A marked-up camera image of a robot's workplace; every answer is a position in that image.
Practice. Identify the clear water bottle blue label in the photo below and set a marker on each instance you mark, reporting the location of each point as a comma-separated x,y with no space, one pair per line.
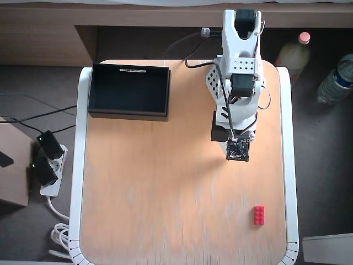
335,80

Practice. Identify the black rectangular bin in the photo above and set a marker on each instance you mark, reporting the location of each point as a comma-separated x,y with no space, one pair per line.
127,91

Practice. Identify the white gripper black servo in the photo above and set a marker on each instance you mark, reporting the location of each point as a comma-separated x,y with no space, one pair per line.
218,133

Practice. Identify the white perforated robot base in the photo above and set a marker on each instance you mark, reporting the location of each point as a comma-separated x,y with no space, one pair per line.
212,80

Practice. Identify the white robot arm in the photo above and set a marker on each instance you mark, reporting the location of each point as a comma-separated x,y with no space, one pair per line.
229,47

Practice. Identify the brown wooden furniture frame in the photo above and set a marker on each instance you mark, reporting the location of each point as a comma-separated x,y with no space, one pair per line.
41,36

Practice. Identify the black wrist camera board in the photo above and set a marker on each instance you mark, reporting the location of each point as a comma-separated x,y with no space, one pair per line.
237,151

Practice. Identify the red lego block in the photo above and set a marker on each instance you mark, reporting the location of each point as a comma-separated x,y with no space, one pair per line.
259,216

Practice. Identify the yellow bottle pink cap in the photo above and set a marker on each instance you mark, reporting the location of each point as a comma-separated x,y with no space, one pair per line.
293,55

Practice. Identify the white flat panel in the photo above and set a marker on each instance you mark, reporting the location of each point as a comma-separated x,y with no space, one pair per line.
328,248

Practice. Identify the small black flat object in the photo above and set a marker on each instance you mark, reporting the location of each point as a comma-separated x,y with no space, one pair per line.
4,160

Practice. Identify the white power strip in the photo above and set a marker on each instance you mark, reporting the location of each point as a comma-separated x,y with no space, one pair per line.
55,168

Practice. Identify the black power adapter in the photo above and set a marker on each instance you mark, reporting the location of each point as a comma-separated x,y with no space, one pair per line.
51,145
43,171

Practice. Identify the brown wooden box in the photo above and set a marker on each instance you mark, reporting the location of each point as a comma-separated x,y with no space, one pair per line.
13,187

